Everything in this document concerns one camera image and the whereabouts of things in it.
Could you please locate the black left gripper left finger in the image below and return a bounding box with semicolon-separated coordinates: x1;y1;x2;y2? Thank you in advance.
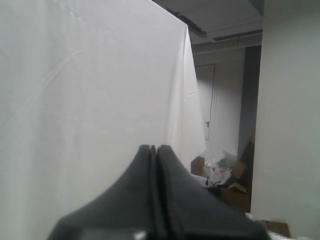
48;145;162;240

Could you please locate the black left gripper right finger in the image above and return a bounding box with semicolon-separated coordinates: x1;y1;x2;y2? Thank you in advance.
156;145;269;240

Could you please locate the brown cardboard box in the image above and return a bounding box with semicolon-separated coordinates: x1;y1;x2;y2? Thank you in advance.
220;183;251;213

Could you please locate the white plastic bags pile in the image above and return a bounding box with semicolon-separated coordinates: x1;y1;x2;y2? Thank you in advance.
191;151;238;188

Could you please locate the tall leaning cardboard sheet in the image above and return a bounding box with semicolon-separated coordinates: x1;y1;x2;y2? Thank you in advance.
239;127;256;182

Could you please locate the ceiling air vent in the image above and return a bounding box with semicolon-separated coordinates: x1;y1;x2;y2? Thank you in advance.
213;34;238;42

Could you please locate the white door with handle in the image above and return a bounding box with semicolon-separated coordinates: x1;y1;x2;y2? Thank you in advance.
195;64;216;141

